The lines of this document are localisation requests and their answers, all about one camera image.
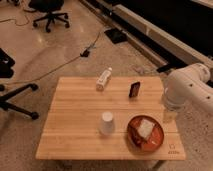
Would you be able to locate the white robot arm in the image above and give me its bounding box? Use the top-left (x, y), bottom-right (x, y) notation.
top-left (162, 63), bottom-right (213, 114)

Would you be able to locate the dark upright eraser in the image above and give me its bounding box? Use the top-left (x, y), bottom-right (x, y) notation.
top-left (129, 82), bottom-right (140, 98)

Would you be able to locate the wooden table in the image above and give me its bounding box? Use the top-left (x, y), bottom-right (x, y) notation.
top-left (36, 77), bottom-right (186, 160)

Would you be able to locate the orange round plate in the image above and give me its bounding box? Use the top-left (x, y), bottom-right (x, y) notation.
top-left (127, 115), bottom-right (164, 153)

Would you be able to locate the black office chair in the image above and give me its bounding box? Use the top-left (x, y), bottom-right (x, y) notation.
top-left (28, 0), bottom-right (70, 33)

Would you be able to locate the black chair base left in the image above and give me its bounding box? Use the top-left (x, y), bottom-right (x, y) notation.
top-left (0, 48), bottom-right (40, 121)

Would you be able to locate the black cable on floor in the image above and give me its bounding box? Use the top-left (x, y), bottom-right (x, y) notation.
top-left (0, 28), bottom-right (104, 86)

